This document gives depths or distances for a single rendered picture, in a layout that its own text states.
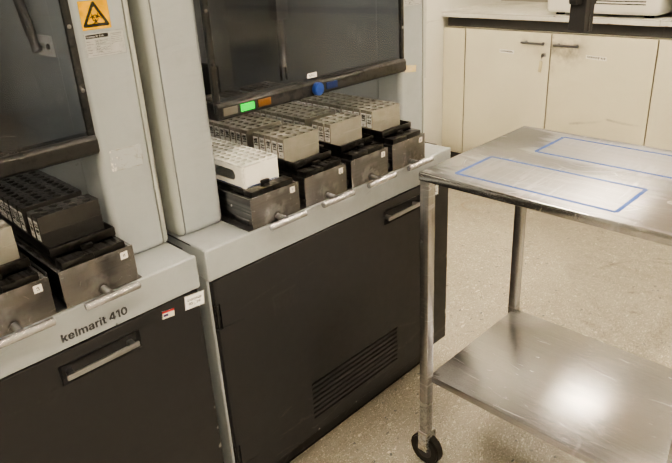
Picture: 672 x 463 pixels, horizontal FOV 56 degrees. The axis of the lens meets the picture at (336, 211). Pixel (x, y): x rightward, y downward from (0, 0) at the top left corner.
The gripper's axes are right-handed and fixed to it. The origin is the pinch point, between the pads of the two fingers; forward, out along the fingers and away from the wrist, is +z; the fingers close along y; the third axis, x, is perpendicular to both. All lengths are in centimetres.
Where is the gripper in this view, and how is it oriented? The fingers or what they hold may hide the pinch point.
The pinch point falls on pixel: (582, 4)
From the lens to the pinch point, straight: 97.3
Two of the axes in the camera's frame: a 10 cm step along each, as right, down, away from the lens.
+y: 9.2, -1.9, 3.5
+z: 0.4, 9.2, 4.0
